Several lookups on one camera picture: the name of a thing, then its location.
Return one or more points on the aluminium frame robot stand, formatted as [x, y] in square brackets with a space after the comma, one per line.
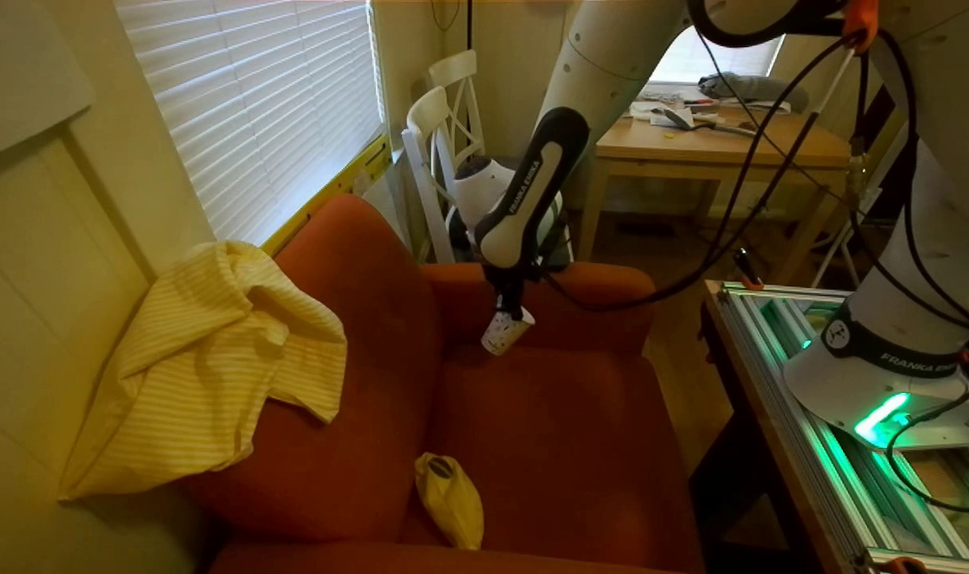
[824, 466]

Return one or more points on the yellow pouch with dark label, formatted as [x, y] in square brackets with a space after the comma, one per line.
[455, 498]

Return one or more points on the grey cloth bundle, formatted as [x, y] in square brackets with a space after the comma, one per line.
[756, 91]

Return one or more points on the white speckled paper cup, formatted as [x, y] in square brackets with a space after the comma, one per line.
[502, 337]

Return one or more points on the pale yellow striped cloth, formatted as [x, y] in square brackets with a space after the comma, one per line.
[186, 371]

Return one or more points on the small tools on table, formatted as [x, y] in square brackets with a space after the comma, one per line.
[709, 119]

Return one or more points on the bright bare window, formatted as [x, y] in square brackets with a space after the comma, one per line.
[717, 58]

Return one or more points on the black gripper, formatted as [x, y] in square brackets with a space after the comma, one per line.
[510, 264]

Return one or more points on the light wooden table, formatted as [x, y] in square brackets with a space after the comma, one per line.
[717, 146]

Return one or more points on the white wooden chair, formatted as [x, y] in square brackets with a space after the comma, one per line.
[460, 91]
[430, 161]

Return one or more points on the orange upholstered armchair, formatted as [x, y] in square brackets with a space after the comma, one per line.
[569, 446]

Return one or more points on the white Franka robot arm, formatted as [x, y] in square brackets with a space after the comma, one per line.
[931, 264]

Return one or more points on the white window blind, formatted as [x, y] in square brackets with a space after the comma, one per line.
[264, 96]

